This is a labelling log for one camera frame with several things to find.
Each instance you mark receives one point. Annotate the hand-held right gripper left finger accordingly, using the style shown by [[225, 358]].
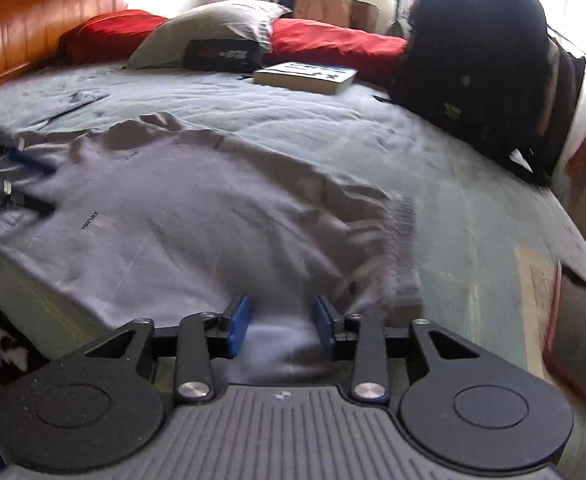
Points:
[[238, 325]]

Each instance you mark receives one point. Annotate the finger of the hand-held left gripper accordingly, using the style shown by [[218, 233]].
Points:
[[30, 160], [33, 205]]

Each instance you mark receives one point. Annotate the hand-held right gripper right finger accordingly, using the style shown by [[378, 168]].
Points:
[[325, 325]]

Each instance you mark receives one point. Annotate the grey pants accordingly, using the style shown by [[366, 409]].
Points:
[[173, 210]]

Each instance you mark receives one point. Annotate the wooden headboard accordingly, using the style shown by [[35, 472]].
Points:
[[33, 25]]

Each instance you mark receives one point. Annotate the red folded quilt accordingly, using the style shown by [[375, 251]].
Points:
[[108, 35]]

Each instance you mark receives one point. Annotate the black printed pouch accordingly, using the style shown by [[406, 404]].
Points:
[[223, 54]]

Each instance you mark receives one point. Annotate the grey green pillow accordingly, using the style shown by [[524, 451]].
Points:
[[213, 20]]

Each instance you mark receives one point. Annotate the red cased smartphone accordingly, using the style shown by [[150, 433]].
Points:
[[573, 330]]

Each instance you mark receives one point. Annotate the white blue book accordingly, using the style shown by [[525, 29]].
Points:
[[303, 77]]

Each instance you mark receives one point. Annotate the long red quilt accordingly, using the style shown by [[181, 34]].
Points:
[[333, 40]]

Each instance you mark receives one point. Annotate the black backpack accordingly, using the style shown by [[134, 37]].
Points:
[[473, 60]]

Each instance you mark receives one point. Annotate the brown cardboard box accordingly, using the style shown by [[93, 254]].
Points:
[[333, 10]]

